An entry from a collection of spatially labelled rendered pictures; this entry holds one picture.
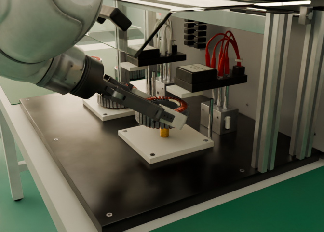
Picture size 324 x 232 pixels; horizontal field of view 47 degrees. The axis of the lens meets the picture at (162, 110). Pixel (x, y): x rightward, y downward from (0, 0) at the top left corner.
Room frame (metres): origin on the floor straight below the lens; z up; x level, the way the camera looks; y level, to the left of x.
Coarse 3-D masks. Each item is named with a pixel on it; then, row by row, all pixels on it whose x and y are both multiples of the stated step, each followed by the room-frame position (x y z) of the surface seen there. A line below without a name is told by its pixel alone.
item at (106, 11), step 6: (102, 6) 0.57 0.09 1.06; (108, 6) 0.56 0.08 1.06; (102, 12) 0.56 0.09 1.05; (108, 12) 0.54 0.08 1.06; (114, 12) 0.53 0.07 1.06; (120, 12) 0.54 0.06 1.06; (102, 18) 0.62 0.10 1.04; (108, 18) 0.54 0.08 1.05; (114, 18) 0.53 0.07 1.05; (120, 18) 0.54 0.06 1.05; (126, 18) 0.54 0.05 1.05; (114, 24) 0.54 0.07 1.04; (120, 24) 0.54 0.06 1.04; (126, 24) 0.54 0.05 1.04; (126, 30) 0.54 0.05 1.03
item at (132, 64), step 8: (144, 48) 0.95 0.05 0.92; (152, 48) 0.95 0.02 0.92; (128, 56) 0.97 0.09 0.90; (144, 56) 0.93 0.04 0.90; (152, 56) 0.94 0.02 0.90; (160, 56) 0.96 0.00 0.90; (168, 56) 0.96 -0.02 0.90; (176, 56) 0.97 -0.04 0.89; (184, 56) 0.99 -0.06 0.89; (128, 64) 0.94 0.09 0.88; (136, 64) 0.93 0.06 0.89; (144, 64) 0.93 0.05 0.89; (152, 64) 0.94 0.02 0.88; (160, 64) 1.01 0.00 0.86; (168, 64) 0.97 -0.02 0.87; (160, 72) 1.01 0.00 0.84; (168, 72) 0.97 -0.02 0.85; (168, 80) 0.97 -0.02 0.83
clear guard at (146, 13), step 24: (120, 0) 0.64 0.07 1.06; (144, 0) 0.64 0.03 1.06; (168, 0) 0.64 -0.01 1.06; (192, 0) 0.64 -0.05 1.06; (216, 0) 0.64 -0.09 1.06; (240, 0) 0.64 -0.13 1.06; (264, 0) 0.64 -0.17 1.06; (288, 0) 0.64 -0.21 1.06; (96, 24) 0.64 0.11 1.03; (144, 24) 0.52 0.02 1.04; (120, 48) 0.52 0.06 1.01
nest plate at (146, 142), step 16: (128, 128) 0.75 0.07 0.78; (144, 128) 0.75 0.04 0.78; (176, 128) 0.75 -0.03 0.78; (192, 128) 0.75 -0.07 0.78; (128, 144) 0.70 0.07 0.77; (144, 144) 0.67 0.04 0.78; (160, 144) 0.67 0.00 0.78; (176, 144) 0.67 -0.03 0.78; (192, 144) 0.67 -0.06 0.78; (208, 144) 0.68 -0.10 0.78; (160, 160) 0.62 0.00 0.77
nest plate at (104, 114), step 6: (96, 96) 0.97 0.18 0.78; (84, 102) 0.94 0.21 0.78; (90, 102) 0.92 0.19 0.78; (96, 102) 0.92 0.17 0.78; (90, 108) 0.90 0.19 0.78; (96, 108) 0.88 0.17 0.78; (102, 108) 0.88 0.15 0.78; (108, 108) 0.88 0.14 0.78; (120, 108) 0.88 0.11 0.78; (126, 108) 0.88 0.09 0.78; (96, 114) 0.86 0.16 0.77; (102, 114) 0.84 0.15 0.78; (108, 114) 0.84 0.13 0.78; (114, 114) 0.84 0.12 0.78; (120, 114) 0.85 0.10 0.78; (126, 114) 0.85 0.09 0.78; (132, 114) 0.86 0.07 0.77; (102, 120) 0.82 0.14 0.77
